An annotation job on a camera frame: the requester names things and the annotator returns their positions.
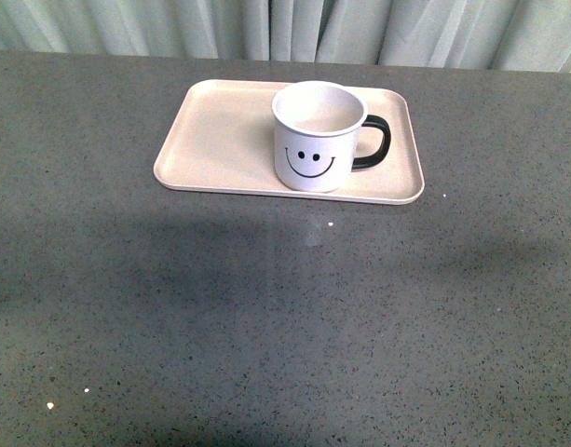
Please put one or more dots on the beige rectangular tray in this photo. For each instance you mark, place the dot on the beige rectangular tray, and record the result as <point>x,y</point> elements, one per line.
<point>222,141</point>

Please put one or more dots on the white smiley mug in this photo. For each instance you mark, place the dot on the white smiley mug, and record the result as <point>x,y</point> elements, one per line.
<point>316,135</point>

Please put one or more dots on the grey curtain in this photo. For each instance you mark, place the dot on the grey curtain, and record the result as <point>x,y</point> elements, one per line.
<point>502,35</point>

